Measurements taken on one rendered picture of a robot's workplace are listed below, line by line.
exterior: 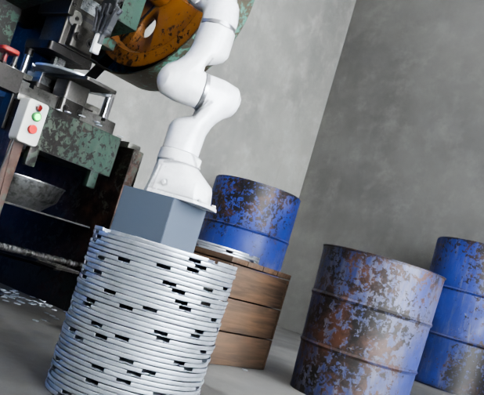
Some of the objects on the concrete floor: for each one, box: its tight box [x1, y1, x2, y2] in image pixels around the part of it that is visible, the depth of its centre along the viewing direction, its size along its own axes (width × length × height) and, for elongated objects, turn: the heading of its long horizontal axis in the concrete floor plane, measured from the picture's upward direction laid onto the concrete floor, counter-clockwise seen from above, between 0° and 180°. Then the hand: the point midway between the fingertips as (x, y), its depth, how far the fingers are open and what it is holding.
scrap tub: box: [290, 244, 446, 395], centre depth 240 cm, size 42×42×48 cm
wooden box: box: [190, 246, 291, 370], centre depth 255 cm, size 40×38×35 cm
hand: (96, 44), depth 250 cm, fingers closed
